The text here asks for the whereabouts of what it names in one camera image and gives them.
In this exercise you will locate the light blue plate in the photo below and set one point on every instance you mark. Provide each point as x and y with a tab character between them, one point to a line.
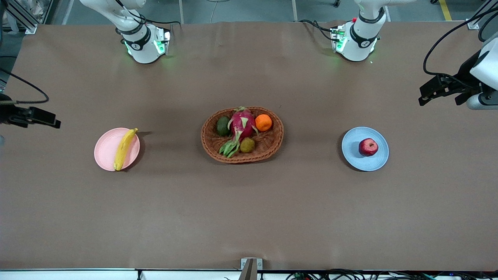
352	155

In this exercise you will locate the aluminium frame profile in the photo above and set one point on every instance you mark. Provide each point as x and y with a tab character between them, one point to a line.
21	17

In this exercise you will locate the yellow banana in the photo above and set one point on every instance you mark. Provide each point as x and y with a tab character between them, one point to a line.
123	149

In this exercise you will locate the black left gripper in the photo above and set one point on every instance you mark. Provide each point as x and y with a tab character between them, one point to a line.
463	79

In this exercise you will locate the brown kiwi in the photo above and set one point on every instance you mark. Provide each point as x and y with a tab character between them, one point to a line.
247	145

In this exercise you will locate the white table edge rail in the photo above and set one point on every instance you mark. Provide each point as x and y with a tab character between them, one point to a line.
70	274

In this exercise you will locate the orange mandarin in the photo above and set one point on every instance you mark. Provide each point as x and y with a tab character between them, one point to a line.
263	123

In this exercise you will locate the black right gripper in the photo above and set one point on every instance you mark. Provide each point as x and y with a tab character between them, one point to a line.
8	115

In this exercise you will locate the red apple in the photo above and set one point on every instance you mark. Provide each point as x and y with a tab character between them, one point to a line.
368	147

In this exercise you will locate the green avocado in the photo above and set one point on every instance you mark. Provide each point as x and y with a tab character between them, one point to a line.
223	125

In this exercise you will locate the brown wicker basket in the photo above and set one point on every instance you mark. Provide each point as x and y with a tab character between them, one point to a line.
268	151

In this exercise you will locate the pink dragon fruit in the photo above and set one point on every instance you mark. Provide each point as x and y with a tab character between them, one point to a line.
242	122

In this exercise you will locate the grey metal table bracket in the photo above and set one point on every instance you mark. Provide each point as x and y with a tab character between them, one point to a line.
251	268

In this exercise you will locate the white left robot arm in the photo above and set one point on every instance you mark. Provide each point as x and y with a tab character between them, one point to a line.
360	46

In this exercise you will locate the pink plate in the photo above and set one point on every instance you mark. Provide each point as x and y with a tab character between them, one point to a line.
103	149

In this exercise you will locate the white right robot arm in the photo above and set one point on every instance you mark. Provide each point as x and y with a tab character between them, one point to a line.
144	50

